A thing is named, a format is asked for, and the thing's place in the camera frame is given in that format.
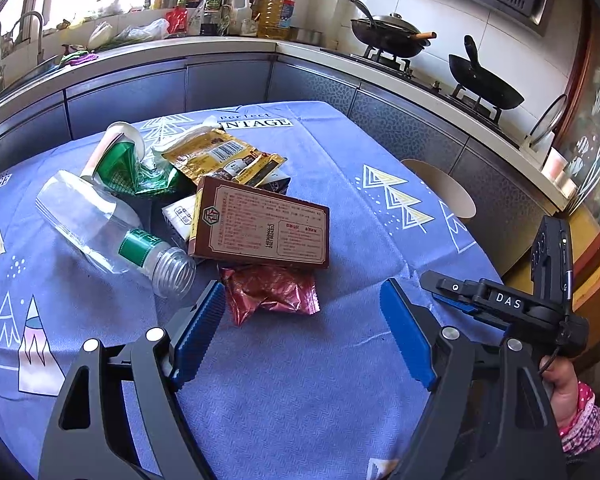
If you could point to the red seasoning packet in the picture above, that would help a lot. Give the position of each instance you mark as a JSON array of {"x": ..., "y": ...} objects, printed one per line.
[{"x": 176, "y": 21}]

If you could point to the black wok lid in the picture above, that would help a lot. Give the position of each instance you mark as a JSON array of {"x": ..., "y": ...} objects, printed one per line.
[{"x": 395, "y": 22}]

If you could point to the blue printed tablecloth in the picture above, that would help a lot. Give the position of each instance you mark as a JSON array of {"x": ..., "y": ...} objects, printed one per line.
[{"x": 305, "y": 385}]

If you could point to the large yellow cooking oil bottle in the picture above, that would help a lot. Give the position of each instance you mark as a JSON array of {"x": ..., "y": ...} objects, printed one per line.
[{"x": 272, "y": 15}]

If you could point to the black gas stove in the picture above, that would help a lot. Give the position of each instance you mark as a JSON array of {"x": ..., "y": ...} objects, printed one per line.
[{"x": 430, "y": 82}]

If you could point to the dark sauce bottle green label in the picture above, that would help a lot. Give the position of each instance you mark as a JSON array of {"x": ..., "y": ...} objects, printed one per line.
[{"x": 212, "y": 20}]

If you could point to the white plastic jug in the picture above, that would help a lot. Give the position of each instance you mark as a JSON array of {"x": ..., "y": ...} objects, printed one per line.
[{"x": 237, "y": 15}]

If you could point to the curved steel faucet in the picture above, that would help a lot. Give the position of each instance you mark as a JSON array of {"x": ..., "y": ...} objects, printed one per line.
[{"x": 42, "y": 45}]

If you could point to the purple and green cloth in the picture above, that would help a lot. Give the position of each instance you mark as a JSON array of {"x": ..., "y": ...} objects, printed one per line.
[{"x": 77, "y": 57}]

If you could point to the grey kitchen counter cabinet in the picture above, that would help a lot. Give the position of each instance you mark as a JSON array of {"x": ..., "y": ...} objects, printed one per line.
[{"x": 220, "y": 80}]

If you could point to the steel kitchen sink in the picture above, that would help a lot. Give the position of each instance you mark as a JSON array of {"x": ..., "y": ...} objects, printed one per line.
[{"x": 30, "y": 77}]

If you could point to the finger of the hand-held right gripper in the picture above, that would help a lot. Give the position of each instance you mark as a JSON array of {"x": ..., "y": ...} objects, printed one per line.
[
  {"x": 442, "y": 282},
  {"x": 460, "y": 304}
]

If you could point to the person's right forearm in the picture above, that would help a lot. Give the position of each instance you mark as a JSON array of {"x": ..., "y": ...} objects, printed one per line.
[{"x": 585, "y": 420}]

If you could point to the glass pot lid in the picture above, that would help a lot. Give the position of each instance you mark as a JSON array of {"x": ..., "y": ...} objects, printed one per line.
[{"x": 547, "y": 122}]

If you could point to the red snack wrapper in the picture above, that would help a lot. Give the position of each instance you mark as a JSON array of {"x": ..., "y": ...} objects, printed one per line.
[{"x": 265, "y": 290}]

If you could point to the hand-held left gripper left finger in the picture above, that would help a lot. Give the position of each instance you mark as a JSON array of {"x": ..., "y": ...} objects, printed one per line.
[{"x": 202, "y": 330}]

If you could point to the person's right hand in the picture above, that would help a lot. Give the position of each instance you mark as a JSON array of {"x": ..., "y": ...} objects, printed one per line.
[{"x": 565, "y": 390}]

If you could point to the reddish brown cardboard box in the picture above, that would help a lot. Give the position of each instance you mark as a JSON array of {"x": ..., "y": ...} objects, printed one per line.
[{"x": 260, "y": 230}]

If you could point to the green foil wrapper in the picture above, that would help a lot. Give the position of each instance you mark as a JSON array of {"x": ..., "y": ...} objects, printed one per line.
[{"x": 125, "y": 170}]

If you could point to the clear plastic bottle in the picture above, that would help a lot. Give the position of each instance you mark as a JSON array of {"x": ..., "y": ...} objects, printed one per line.
[{"x": 90, "y": 225}]

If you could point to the pink paper cup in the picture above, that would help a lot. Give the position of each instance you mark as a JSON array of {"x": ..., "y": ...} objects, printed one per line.
[{"x": 554, "y": 165}]

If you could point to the white plastic bag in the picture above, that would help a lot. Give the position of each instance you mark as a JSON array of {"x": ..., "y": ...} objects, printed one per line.
[{"x": 100, "y": 35}]

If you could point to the beige trash bin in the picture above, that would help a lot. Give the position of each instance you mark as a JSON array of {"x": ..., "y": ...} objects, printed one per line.
[{"x": 440, "y": 190}]

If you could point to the clear plastic bag of vegetables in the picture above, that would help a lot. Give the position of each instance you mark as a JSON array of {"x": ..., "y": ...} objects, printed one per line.
[{"x": 140, "y": 30}]

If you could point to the gold snack packet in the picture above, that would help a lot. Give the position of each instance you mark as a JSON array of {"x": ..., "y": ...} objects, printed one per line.
[{"x": 220, "y": 152}]

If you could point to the white snack packet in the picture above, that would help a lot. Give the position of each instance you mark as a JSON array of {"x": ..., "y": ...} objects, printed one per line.
[{"x": 180, "y": 217}]

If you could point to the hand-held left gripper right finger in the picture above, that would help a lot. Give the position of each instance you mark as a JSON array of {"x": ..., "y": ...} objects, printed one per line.
[{"x": 405, "y": 330}]

